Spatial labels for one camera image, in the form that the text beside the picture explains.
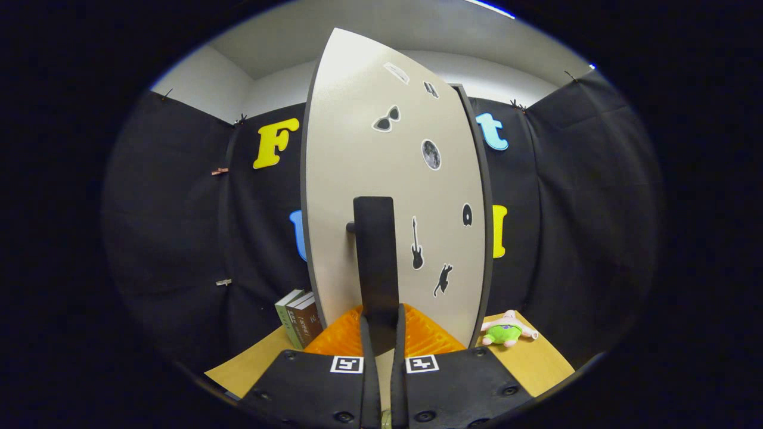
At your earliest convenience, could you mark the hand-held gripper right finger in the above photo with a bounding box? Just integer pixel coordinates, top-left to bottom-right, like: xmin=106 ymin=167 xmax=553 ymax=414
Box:
xmin=390 ymin=303 xmax=534 ymax=429

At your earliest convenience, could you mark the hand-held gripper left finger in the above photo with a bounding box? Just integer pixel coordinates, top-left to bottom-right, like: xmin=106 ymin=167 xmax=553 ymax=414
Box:
xmin=238 ymin=304 xmax=382 ymax=429

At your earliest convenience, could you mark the brown book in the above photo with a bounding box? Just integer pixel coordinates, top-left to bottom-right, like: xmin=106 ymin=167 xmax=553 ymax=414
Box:
xmin=286 ymin=293 xmax=324 ymax=348

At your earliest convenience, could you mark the green book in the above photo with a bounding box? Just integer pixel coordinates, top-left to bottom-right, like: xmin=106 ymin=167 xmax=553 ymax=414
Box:
xmin=275 ymin=289 xmax=306 ymax=350

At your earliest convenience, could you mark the green and pink plush toy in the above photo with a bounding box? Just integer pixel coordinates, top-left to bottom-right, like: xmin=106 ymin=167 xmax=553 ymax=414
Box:
xmin=480 ymin=310 xmax=539 ymax=347

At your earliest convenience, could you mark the grey cabinet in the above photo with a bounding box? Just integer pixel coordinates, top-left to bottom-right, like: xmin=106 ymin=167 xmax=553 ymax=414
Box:
xmin=450 ymin=83 xmax=495 ymax=349

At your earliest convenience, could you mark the black backdrop cloth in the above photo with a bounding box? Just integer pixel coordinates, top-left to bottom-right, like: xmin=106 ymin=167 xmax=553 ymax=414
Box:
xmin=101 ymin=69 xmax=665 ymax=382

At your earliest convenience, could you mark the long ceiling light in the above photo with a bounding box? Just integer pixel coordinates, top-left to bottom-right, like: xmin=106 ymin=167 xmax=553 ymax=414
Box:
xmin=465 ymin=0 xmax=516 ymax=19

